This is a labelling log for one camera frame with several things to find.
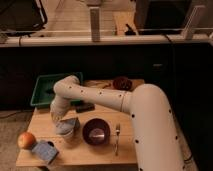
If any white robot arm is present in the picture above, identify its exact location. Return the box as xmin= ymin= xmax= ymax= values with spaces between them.
xmin=50 ymin=75 xmax=185 ymax=171

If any red yellow apple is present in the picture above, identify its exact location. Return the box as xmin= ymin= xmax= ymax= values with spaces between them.
xmin=18 ymin=132 xmax=36 ymax=149

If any banana peel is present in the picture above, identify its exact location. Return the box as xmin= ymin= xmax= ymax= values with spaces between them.
xmin=86 ymin=81 xmax=111 ymax=89

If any dark red small bowl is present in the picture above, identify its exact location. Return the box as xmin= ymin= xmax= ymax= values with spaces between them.
xmin=113 ymin=76 xmax=132 ymax=91

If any silver fork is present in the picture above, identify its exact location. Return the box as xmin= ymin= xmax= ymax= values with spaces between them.
xmin=115 ymin=124 xmax=120 ymax=156

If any purple bowl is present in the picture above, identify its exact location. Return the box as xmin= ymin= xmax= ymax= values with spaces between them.
xmin=82 ymin=118 xmax=110 ymax=146

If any wooden table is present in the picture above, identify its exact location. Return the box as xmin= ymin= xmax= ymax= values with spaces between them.
xmin=15 ymin=78 xmax=146 ymax=167

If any green plastic tray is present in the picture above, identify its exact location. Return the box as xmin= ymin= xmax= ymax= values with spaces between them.
xmin=30 ymin=72 xmax=83 ymax=108

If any black monitor right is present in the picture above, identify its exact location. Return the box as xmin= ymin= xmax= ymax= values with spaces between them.
xmin=134 ymin=0 xmax=191 ymax=35

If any black monitor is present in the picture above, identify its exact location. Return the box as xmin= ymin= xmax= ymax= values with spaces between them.
xmin=134 ymin=0 xmax=191 ymax=35
xmin=0 ymin=0 xmax=48 ymax=35

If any blue sponge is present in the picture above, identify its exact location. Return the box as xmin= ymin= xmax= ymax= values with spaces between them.
xmin=32 ymin=140 xmax=59 ymax=164

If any black monitor left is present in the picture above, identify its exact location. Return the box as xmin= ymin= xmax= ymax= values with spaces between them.
xmin=0 ymin=0 xmax=48 ymax=35

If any white vertical post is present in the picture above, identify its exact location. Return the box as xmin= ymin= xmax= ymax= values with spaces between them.
xmin=90 ymin=7 xmax=100 ymax=42

